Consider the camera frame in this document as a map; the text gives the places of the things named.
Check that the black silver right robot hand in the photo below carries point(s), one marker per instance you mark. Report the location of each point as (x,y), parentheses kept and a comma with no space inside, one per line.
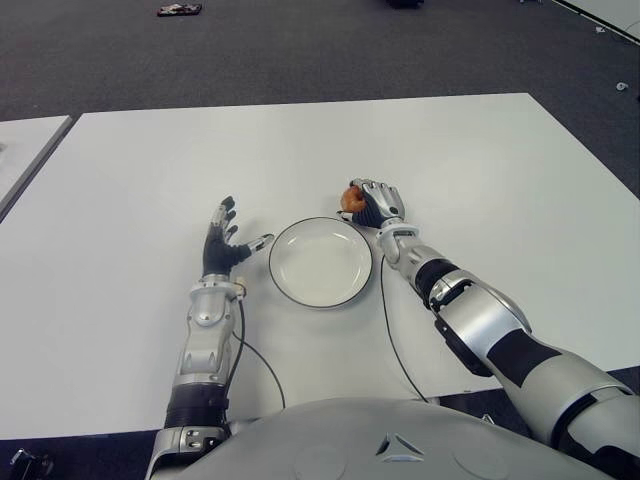
(385,205)

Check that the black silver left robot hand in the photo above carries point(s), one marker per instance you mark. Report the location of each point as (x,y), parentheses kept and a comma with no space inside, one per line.
(218,252)

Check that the red apple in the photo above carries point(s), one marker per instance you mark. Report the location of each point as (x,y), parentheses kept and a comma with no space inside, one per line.
(351,200)

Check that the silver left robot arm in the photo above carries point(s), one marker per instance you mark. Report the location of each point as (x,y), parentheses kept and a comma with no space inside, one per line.
(205,310)

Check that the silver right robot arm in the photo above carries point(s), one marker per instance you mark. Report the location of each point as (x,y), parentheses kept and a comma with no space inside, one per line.
(480,315)

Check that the white plate with black rim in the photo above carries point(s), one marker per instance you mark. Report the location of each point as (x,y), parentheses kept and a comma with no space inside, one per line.
(320,262)

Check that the neighbouring white table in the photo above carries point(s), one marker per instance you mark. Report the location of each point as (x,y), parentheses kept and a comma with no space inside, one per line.
(25,145)

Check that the grey robot torso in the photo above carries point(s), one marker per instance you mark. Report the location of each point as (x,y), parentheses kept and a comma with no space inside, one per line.
(350,435)

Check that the dark patterned floor object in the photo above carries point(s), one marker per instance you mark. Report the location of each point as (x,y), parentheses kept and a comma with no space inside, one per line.
(179,9)

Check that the small white floor object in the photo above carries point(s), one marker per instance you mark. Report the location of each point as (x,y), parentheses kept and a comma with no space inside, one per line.
(621,86)

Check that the black device below table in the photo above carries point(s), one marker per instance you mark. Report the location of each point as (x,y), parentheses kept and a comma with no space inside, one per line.
(27,465)

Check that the white table with black edge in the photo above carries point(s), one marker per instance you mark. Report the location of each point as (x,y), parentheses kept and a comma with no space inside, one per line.
(615,12)

